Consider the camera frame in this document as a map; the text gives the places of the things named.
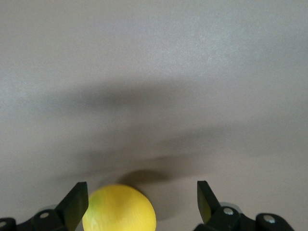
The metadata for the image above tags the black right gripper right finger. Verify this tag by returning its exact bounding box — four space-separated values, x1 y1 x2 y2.
194 180 295 231

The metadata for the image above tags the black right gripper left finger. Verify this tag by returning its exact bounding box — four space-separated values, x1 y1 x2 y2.
0 181 89 231

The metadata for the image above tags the yellow lemon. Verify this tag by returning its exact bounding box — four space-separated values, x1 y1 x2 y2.
82 184 157 231

